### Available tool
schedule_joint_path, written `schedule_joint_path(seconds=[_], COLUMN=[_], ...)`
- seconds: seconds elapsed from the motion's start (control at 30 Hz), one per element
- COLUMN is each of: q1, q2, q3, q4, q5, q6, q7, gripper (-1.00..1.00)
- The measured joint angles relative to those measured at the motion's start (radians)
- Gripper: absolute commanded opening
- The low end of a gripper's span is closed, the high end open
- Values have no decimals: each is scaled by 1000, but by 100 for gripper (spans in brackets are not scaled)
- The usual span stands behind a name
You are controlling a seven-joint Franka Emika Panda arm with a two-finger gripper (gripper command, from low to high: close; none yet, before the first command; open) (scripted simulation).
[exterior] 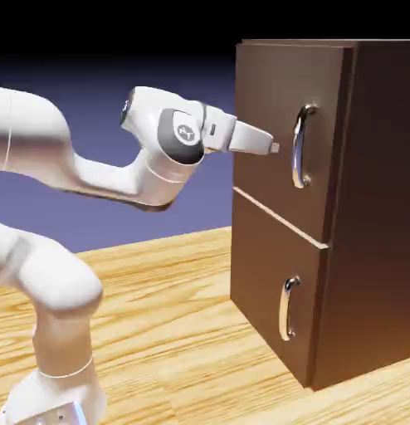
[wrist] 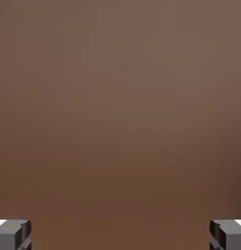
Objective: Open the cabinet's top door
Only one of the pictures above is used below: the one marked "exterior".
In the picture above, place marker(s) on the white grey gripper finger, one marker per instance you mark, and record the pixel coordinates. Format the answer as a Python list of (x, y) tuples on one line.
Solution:
[(275, 148)]

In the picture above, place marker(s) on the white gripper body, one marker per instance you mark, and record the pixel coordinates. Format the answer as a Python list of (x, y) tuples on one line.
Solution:
[(249, 136)]

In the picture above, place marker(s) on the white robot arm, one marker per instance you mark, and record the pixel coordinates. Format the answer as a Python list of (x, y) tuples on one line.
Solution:
[(52, 156)]

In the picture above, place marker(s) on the dark brown wooden cabinet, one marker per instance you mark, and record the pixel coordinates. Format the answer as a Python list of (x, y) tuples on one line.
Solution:
[(374, 206)]

